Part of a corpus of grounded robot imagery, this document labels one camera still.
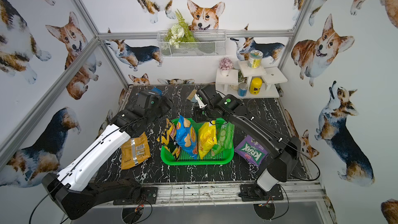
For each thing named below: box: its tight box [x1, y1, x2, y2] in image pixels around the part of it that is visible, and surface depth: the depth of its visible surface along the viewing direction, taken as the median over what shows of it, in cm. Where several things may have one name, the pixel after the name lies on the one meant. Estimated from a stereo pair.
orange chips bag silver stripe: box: [121, 131, 151, 171], surface depth 85 cm
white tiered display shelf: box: [215, 60, 288, 99], surface depth 109 cm
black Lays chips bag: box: [156, 117, 182, 161], surface depth 78 cm
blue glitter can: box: [237, 82, 249, 97], surface depth 112 cm
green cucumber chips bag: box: [211, 117, 235, 158], surface depth 78 cm
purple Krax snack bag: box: [234, 134, 269, 167], surface depth 86 cm
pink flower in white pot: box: [218, 56, 235, 77], surface depth 101 cm
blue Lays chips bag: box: [176, 115, 198, 160], surface depth 80 cm
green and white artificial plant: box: [164, 8, 198, 50], surface depth 82 cm
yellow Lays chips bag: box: [197, 120, 218, 160], surface depth 80 cm
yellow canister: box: [249, 77, 263, 95], surface depth 109 cm
